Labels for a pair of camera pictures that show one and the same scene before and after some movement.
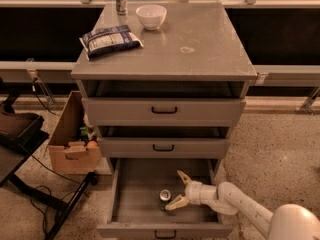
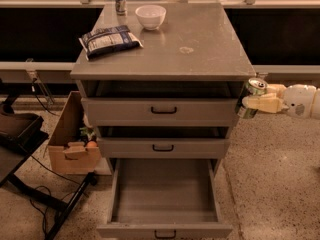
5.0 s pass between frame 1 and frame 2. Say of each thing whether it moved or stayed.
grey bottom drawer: stayed
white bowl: stayed
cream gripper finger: moved
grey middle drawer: stayed
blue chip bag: stayed
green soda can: moved
